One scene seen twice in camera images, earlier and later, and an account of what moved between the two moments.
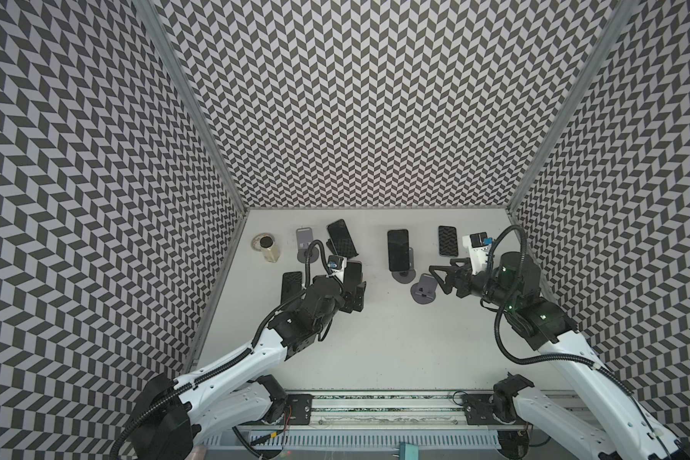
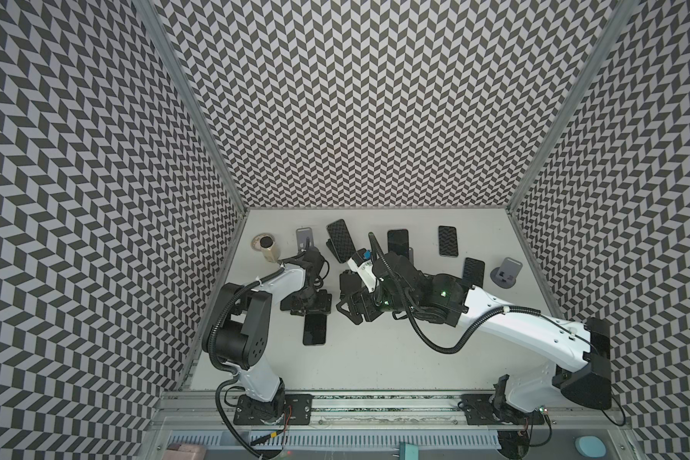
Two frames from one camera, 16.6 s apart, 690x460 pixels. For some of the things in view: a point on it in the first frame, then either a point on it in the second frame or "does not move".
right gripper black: (463, 280) -> (356, 298)
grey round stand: (305, 237) does not move
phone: (399, 249) does not move
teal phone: (448, 241) does not move
